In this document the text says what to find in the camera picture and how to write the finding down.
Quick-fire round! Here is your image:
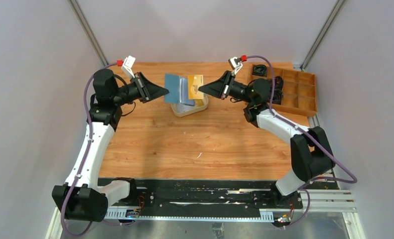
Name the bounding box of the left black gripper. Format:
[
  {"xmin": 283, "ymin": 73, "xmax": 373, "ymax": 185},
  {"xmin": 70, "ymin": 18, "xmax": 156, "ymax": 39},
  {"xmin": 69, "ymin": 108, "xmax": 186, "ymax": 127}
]
[{"xmin": 113, "ymin": 72, "xmax": 169, "ymax": 107}]

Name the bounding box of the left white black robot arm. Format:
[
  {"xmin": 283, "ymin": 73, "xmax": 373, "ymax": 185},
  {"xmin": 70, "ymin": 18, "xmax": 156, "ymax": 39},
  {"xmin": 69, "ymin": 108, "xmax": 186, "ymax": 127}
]
[{"xmin": 52, "ymin": 68, "xmax": 169, "ymax": 222}]

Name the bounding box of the blue leather card holder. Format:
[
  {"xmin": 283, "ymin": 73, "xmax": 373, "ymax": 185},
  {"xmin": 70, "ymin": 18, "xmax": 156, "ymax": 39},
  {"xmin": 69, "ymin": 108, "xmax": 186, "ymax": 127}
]
[{"xmin": 164, "ymin": 74, "xmax": 195, "ymax": 106}]

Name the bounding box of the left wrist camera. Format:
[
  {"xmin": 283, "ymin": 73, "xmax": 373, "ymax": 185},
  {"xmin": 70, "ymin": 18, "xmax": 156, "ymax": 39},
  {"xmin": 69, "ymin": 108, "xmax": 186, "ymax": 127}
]
[{"xmin": 117, "ymin": 55, "xmax": 136, "ymax": 79}]

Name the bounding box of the purple cable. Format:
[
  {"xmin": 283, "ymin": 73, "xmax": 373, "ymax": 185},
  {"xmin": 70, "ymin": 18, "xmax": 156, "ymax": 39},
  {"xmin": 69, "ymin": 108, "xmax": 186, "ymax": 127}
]
[
  {"xmin": 241, "ymin": 55, "xmax": 358, "ymax": 228},
  {"xmin": 60, "ymin": 60, "xmax": 125, "ymax": 238}
]

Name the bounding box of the cream oval tray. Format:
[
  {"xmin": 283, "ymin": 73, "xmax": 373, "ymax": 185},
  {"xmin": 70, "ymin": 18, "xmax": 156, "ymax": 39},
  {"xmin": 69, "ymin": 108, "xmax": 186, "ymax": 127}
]
[{"xmin": 171, "ymin": 96, "xmax": 209, "ymax": 118}]

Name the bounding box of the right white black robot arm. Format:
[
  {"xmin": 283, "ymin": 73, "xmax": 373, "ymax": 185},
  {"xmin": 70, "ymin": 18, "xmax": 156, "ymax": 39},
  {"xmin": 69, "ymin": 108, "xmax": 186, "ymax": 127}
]
[{"xmin": 198, "ymin": 71, "xmax": 335, "ymax": 208}]

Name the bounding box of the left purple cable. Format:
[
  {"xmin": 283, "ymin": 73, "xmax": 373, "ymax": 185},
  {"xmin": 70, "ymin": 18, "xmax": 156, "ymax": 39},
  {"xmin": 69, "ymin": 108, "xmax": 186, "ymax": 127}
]
[{"xmin": 60, "ymin": 60, "xmax": 125, "ymax": 238}]

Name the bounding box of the rolled black belt middle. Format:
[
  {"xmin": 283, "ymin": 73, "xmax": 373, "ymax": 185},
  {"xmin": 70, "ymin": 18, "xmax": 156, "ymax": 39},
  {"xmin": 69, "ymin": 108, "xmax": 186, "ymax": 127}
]
[{"xmin": 271, "ymin": 76, "xmax": 284, "ymax": 91}]

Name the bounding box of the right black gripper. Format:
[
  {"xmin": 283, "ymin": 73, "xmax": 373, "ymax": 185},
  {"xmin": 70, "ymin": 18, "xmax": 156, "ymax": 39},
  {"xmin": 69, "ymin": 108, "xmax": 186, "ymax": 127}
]
[{"xmin": 199, "ymin": 71, "xmax": 255, "ymax": 105}]

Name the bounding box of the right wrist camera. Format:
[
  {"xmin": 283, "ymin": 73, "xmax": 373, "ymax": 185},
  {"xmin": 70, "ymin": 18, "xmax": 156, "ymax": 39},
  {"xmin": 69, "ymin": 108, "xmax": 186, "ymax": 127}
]
[{"xmin": 228, "ymin": 55, "xmax": 247, "ymax": 76}]

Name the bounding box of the rolled black belt top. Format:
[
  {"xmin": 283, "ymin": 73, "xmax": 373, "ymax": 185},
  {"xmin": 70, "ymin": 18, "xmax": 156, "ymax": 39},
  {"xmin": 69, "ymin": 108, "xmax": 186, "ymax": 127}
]
[{"xmin": 252, "ymin": 64, "xmax": 267, "ymax": 77}]

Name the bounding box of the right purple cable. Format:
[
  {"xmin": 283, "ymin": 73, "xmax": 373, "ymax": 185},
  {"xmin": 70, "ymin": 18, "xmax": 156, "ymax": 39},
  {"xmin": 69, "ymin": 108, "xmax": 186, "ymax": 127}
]
[{"xmin": 241, "ymin": 55, "xmax": 358, "ymax": 228}]

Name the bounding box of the aluminium rail frame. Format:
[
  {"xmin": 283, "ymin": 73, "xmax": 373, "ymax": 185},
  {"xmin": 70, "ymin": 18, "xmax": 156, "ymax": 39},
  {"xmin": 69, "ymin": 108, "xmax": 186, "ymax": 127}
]
[{"xmin": 49, "ymin": 178, "xmax": 366, "ymax": 239}]

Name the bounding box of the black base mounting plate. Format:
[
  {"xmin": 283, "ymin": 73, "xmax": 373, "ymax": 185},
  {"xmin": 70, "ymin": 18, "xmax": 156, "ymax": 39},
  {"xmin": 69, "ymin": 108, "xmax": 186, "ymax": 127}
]
[{"xmin": 98, "ymin": 178, "xmax": 339, "ymax": 219}]

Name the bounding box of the rolled black belt large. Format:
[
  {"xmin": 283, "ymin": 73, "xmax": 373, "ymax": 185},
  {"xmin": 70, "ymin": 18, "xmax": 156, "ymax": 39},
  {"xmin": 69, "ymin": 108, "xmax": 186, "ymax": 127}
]
[{"xmin": 272, "ymin": 89, "xmax": 284, "ymax": 105}]

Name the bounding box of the white VIP credit card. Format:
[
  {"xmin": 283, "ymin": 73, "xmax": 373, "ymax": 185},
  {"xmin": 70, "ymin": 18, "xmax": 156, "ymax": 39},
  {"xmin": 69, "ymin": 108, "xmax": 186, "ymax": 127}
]
[{"xmin": 176, "ymin": 104, "xmax": 195, "ymax": 114}]

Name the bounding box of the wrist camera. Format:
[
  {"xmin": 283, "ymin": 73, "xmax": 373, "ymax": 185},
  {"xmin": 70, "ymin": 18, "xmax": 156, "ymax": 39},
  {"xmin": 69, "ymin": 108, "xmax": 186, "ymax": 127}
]
[
  {"xmin": 228, "ymin": 55, "xmax": 247, "ymax": 76},
  {"xmin": 117, "ymin": 55, "xmax": 136, "ymax": 79}
]

